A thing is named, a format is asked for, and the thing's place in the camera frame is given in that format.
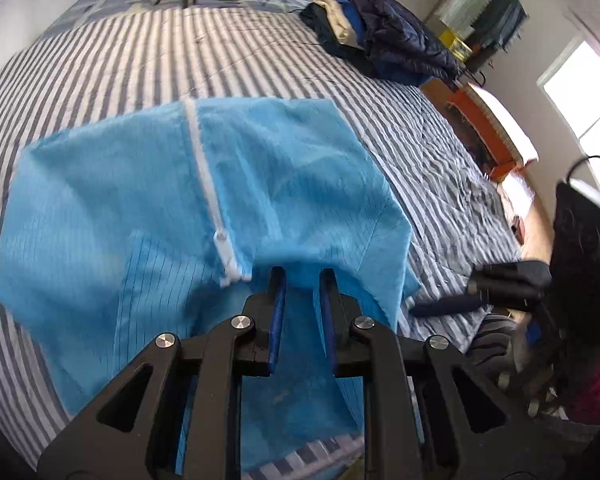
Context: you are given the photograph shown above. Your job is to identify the yellow box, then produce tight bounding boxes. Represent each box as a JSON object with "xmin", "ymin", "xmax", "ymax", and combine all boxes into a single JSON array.
[{"xmin": 439, "ymin": 29, "xmax": 473, "ymax": 61}]

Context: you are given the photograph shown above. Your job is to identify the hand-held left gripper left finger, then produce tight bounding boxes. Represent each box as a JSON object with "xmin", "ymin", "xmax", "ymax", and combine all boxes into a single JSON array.
[{"xmin": 36, "ymin": 266, "xmax": 287, "ymax": 480}]

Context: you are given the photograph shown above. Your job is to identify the black clothes rack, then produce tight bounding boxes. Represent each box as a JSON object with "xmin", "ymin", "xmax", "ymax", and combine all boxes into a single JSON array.
[{"xmin": 425, "ymin": 0, "xmax": 531, "ymax": 86}]

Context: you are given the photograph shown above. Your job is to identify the hanging dark clothes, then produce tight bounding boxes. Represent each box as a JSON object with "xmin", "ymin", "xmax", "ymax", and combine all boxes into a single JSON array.
[{"xmin": 472, "ymin": 0, "xmax": 528, "ymax": 53}]

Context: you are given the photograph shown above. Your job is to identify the white lace cover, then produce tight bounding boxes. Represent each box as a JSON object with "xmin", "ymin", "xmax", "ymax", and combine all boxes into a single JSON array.
[{"xmin": 467, "ymin": 82, "xmax": 540, "ymax": 166}]

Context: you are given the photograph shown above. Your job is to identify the orange wooden nightstand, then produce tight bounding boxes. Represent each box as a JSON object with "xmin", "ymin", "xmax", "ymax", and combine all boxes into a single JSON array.
[{"xmin": 445, "ymin": 85, "xmax": 538, "ymax": 181}]

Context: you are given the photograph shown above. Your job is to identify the dark navy puffer jacket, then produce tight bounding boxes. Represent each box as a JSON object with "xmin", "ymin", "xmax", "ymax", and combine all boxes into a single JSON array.
[{"xmin": 317, "ymin": 0, "xmax": 463, "ymax": 83}]

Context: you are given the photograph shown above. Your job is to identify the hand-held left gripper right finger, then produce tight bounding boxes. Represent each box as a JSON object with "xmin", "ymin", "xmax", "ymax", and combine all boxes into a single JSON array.
[{"xmin": 319, "ymin": 268, "xmax": 566, "ymax": 480}]

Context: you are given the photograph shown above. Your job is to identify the dark teal folded garment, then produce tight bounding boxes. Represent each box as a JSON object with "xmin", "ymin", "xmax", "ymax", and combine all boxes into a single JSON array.
[{"xmin": 299, "ymin": 2, "xmax": 376, "ymax": 68}]

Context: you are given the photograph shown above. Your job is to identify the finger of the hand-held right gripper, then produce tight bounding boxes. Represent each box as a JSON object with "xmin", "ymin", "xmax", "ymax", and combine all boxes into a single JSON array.
[
  {"xmin": 410, "ymin": 292, "xmax": 548, "ymax": 318},
  {"xmin": 467, "ymin": 259, "xmax": 553, "ymax": 295}
]

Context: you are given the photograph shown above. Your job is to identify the beige folded garment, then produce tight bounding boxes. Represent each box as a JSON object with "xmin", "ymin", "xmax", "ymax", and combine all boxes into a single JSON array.
[{"xmin": 311, "ymin": 0, "xmax": 366, "ymax": 46}]

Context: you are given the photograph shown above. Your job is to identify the royal blue folded garment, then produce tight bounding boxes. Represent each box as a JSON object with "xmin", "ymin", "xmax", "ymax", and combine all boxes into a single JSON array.
[{"xmin": 327, "ymin": 0, "xmax": 431, "ymax": 86}]

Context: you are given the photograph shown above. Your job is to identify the light blue jacket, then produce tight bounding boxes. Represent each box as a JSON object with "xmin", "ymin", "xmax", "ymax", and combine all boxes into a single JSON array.
[{"xmin": 0, "ymin": 96, "xmax": 422, "ymax": 473}]

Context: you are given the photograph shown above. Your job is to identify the striped bed quilt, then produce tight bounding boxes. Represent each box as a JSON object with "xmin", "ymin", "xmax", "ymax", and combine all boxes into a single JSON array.
[{"xmin": 0, "ymin": 5, "xmax": 526, "ymax": 480}]

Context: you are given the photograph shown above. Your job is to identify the window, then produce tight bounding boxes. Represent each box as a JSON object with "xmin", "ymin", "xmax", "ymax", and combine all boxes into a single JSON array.
[{"xmin": 536, "ymin": 35, "xmax": 600, "ymax": 201}]

